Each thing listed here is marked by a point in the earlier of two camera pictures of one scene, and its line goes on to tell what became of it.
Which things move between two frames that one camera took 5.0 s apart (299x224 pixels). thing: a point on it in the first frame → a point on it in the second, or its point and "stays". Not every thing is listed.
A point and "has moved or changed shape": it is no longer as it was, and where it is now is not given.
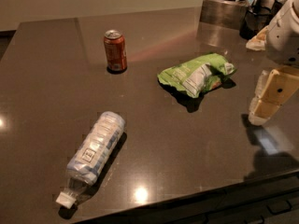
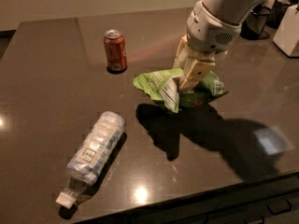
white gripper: x=284 y=39 → x=209 y=31
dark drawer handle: x=278 y=212 stays
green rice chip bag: x=199 y=75 has moved or changed shape
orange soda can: x=116 y=51 stays
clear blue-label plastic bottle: x=91 y=157 stays
